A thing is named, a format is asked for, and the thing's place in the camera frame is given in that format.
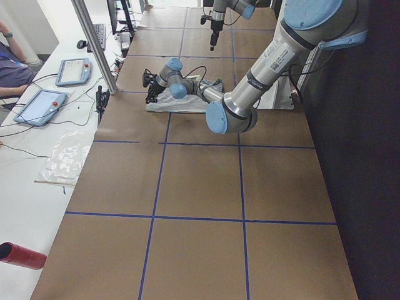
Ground near teach pendant tablet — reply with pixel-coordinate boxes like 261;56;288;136
13;89;67;126

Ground aluminium frame post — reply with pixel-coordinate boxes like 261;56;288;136
71;0;118;95

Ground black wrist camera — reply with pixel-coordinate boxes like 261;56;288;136
142;69;158;88
200;14;210;25

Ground teach pendant tablet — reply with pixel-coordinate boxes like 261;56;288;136
55;57;91;87
13;89;67;126

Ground black monitor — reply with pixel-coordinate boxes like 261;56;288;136
107;0;133;35

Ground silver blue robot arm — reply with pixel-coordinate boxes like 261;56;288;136
142;0;371;134
207;0;256;51

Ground clear plastic bag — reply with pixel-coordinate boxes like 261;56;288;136
34;130;94;186

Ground black clamp tool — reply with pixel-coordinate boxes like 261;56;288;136
96;86;110;126

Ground red cylinder bottle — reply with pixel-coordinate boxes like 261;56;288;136
1;242;47;270

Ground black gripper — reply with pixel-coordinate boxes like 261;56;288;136
145;81;163;103
210;20;223;51

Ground black keyboard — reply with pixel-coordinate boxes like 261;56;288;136
92;24;106;51

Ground navy white striped polo shirt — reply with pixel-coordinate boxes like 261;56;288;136
145;87;208;113

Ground far teach pendant tablet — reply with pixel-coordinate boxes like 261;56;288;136
55;57;91;87

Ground seated person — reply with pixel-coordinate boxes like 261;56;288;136
1;22;36;99

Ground black computer mouse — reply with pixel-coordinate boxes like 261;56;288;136
76;40;87;49

